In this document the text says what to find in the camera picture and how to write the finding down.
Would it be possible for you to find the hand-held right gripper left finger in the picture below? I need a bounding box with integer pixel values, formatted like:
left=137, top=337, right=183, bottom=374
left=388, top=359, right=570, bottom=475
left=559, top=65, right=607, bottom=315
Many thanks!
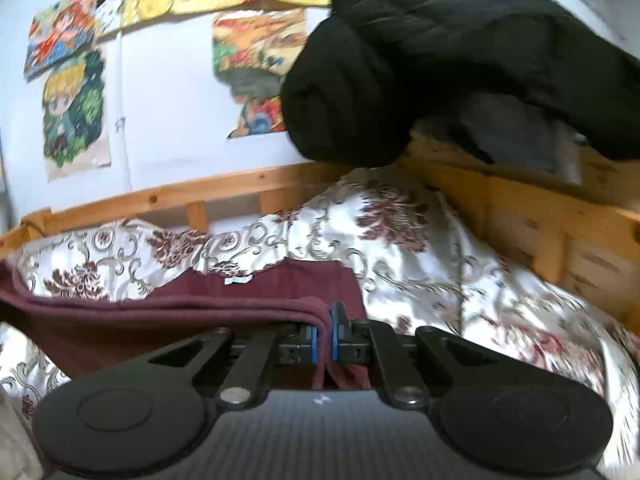
left=144, top=323, right=322, bottom=409

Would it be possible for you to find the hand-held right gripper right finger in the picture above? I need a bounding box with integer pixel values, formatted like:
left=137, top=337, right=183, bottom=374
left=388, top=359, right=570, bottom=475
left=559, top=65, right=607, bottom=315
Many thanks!
left=330, top=300, right=507, bottom=408

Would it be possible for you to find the maroon long-sleeve shirt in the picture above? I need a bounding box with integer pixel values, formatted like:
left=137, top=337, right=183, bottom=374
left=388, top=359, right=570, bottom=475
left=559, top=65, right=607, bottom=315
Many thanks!
left=0, top=259, right=372, bottom=392

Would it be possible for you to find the floral satin bed cover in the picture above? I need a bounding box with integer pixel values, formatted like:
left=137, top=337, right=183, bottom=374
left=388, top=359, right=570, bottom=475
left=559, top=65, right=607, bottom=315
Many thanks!
left=0, top=165, right=640, bottom=466

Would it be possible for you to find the grey garment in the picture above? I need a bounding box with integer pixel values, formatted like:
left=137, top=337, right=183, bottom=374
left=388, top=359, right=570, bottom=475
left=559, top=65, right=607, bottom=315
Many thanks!
left=450, top=91, right=587, bottom=183

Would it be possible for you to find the beige fleece blanket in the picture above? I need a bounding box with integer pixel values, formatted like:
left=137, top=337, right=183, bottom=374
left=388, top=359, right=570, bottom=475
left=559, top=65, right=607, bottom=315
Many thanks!
left=0, top=387, right=48, bottom=480

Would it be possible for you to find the black padded jacket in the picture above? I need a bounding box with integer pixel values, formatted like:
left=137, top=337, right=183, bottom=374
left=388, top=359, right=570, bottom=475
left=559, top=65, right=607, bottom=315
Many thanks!
left=279, top=0, right=640, bottom=167

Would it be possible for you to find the wooden bed frame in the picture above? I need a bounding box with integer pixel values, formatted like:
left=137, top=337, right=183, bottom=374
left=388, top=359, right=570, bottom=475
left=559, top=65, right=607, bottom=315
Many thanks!
left=0, top=132, right=640, bottom=323

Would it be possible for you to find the floating island wall poster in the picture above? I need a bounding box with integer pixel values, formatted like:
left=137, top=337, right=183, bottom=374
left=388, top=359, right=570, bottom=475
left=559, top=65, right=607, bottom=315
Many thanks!
left=212, top=7, right=309, bottom=142

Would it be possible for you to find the white wall pipe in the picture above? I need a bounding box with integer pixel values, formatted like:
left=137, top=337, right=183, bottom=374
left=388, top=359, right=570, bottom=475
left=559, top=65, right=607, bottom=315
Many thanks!
left=116, top=32, right=135, bottom=193

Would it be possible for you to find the blond cartoon figure wall poster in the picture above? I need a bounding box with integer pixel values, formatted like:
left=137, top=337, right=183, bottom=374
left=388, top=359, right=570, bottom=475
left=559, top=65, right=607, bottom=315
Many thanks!
left=42, top=47, right=114, bottom=184

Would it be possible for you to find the red-haired cartoon wall poster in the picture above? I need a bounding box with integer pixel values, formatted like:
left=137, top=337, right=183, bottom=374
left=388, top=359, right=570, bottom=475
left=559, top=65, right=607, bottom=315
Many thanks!
left=24, top=0, right=102, bottom=82

